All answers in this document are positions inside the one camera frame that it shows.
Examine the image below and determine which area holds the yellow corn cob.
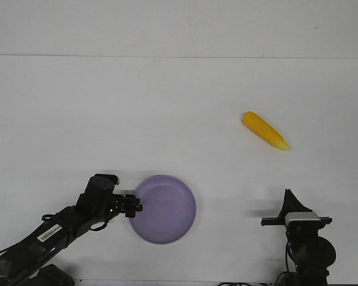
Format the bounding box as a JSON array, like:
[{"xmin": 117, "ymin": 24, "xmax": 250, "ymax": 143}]
[{"xmin": 242, "ymin": 111, "xmax": 291, "ymax": 151}]

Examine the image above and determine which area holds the purple round plate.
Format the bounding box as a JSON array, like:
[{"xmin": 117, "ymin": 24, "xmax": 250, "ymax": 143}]
[{"xmin": 129, "ymin": 175, "xmax": 196, "ymax": 245}]

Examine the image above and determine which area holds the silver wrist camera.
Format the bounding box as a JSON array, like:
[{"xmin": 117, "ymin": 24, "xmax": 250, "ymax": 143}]
[{"xmin": 285, "ymin": 212, "xmax": 321, "ymax": 227}]

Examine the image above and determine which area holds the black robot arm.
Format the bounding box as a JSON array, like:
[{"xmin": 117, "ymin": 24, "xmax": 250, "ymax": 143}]
[
  {"xmin": 261, "ymin": 189, "xmax": 337, "ymax": 285},
  {"xmin": 0, "ymin": 174, "xmax": 143, "ymax": 285}
]

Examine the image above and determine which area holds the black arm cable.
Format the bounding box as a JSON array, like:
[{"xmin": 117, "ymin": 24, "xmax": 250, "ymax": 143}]
[{"xmin": 283, "ymin": 241, "xmax": 294, "ymax": 272}]

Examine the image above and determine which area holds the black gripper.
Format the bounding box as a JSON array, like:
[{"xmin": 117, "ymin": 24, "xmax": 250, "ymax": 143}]
[
  {"xmin": 261, "ymin": 189, "xmax": 332, "ymax": 235},
  {"xmin": 82, "ymin": 173, "xmax": 143, "ymax": 219}
]

